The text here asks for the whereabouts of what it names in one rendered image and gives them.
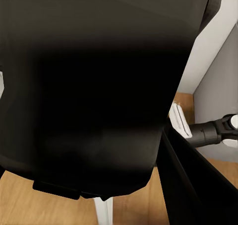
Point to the desk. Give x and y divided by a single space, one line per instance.
217 96

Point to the camera tripod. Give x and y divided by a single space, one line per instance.
104 210

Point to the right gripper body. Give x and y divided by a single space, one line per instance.
198 136

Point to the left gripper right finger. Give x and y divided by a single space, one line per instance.
195 192

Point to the digital camera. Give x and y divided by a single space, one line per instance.
88 86

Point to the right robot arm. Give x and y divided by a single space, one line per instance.
224 130

